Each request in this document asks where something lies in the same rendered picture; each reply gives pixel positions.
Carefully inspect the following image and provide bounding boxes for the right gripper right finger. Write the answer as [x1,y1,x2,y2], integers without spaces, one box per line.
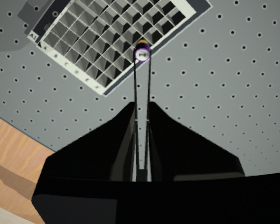
[149,102,246,181]

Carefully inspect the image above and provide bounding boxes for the black rectangular plate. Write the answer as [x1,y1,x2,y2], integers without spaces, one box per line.
[27,0,213,97]

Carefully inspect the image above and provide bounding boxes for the grey curved work surface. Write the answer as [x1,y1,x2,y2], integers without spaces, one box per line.
[0,0,280,177]

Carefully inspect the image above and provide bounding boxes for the white grid rack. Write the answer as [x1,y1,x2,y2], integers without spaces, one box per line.
[36,0,196,95]

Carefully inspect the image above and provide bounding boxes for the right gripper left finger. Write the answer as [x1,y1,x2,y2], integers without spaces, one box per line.
[39,102,135,181]

